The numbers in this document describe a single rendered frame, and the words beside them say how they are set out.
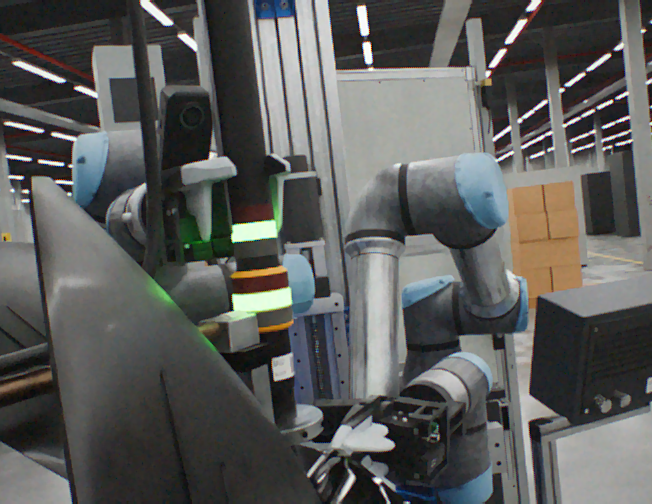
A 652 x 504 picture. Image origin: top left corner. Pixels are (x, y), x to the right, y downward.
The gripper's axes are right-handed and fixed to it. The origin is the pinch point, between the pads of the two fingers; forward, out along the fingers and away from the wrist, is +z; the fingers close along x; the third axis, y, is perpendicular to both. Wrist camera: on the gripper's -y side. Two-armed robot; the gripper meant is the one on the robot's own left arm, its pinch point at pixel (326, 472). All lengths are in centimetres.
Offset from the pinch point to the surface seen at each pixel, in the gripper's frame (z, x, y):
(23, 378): 30.9, -18.5, 1.7
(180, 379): 37.3, -22.7, 19.1
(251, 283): 13.2, -20.6, 2.5
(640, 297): -64, -7, 21
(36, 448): 28.7, -13.3, -1.4
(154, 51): -270, -121, -298
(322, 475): 17.2, -9.5, 10.6
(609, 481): -270, 122, -7
